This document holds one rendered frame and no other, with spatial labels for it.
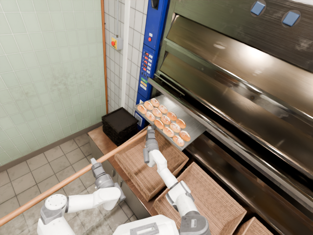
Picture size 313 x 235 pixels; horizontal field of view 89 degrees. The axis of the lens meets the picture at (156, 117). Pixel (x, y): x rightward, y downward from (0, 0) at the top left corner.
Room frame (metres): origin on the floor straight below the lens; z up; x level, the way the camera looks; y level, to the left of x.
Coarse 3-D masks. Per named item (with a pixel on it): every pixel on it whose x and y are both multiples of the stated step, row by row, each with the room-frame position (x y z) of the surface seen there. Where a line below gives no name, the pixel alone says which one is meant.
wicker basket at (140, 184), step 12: (132, 144) 1.02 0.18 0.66; (144, 144) 1.11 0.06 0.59; (168, 144) 1.03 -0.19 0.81; (120, 156) 0.89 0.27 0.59; (132, 156) 0.92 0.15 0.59; (168, 156) 0.96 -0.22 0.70; (180, 156) 0.92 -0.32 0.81; (132, 168) 0.79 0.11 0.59; (144, 168) 0.82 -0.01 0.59; (156, 168) 0.85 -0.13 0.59; (168, 168) 0.89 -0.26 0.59; (180, 168) 0.82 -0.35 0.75; (132, 180) 0.66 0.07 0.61; (144, 180) 0.70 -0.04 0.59; (156, 180) 0.73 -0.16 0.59; (144, 192) 0.56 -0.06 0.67; (156, 192) 0.59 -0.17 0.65
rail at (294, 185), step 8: (152, 80) 1.12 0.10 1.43; (176, 96) 0.99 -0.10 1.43; (184, 104) 0.92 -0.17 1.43; (208, 120) 0.81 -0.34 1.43; (216, 128) 0.76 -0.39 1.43; (240, 144) 0.67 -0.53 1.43; (248, 152) 0.63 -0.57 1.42; (272, 168) 0.55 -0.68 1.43; (280, 176) 0.52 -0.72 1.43; (296, 184) 0.49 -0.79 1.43; (304, 192) 0.46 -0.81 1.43; (312, 200) 0.43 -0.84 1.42
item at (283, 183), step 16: (160, 80) 1.21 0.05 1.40; (192, 112) 0.87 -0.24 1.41; (208, 112) 0.95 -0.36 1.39; (224, 128) 0.81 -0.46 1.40; (256, 144) 0.75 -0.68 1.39; (256, 160) 0.59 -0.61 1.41; (272, 160) 0.64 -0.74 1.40; (272, 176) 0.53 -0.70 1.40; (288, 176) 0.55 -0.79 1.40; (304, 176) 0.59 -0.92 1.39
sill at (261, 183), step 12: (156, 96) 1.27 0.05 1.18; (204, 132) 0.95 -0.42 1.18; (216, 144) 0.85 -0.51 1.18; (228, 156) 0.78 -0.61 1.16; (240, 168) 0.71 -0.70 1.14; (252, 168) 0.71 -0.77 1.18; (264, 180) 0.64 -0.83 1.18; (276, 192) 0.57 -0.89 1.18; (288, 204) 0.52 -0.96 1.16; (300, 204) 0.53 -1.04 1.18; (300, 216) 0.47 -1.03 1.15; (312, 216) 0.47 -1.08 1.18
